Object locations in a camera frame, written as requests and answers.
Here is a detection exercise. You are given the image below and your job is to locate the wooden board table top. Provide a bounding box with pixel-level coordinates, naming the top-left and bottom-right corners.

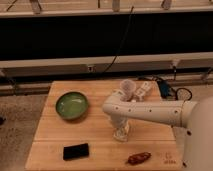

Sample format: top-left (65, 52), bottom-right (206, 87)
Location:
top-left (26, 80), bottom-right (181, 171)

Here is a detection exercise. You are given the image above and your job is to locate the white sponge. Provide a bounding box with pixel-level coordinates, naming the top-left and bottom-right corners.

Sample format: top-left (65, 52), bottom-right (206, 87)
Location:
top-left (113, 129), bottom-right (128, 142)

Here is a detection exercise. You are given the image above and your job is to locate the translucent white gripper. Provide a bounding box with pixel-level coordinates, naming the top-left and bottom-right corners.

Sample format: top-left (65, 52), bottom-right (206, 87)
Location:
top-left (112, 119), bottom-right (130, 133)

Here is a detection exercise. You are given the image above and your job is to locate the blue black device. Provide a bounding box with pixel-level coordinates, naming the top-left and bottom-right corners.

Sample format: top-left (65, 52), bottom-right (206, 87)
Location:
top-left (157, 81), bottom-right (171, 98)

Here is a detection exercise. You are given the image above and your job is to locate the black hanging cable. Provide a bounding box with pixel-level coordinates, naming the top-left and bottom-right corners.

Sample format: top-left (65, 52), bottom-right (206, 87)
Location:
top-left (101, 5), bottom-right (135, 74)

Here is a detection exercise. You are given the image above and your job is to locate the black rectangular sponge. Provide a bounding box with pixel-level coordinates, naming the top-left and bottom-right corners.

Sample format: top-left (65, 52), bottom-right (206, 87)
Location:
top-left (63, 143), bottom-right (89, 160)

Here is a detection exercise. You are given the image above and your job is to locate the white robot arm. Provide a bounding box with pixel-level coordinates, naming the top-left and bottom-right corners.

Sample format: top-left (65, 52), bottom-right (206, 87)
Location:
top-left (102, 90), bottom-right (213, 171)

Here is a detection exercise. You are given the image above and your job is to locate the black cable loop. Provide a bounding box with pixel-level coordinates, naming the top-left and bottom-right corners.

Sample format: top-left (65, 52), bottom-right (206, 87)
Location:
top-left (173, 87), bottom-right (193, 102)

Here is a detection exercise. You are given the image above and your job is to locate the white plastic bottle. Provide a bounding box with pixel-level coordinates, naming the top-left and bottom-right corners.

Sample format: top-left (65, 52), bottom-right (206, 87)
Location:
top-left (132, 81), bottom-right (152, 102)

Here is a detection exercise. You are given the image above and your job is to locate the brown sausage-shaped object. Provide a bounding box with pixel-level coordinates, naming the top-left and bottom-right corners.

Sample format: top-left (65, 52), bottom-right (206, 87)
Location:
top-left (126, 152), bottom-right (151, 165)

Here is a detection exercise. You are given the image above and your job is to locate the green ceramic bowl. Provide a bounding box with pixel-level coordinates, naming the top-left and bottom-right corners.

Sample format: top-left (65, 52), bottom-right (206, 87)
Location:
top-left (55, 92), bottom-right (89, 120)

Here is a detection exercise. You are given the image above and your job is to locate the clear plastic cup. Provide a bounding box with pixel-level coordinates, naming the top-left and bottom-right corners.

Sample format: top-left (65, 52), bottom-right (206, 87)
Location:
top-left (120, 79), bottom-right (136, 101)

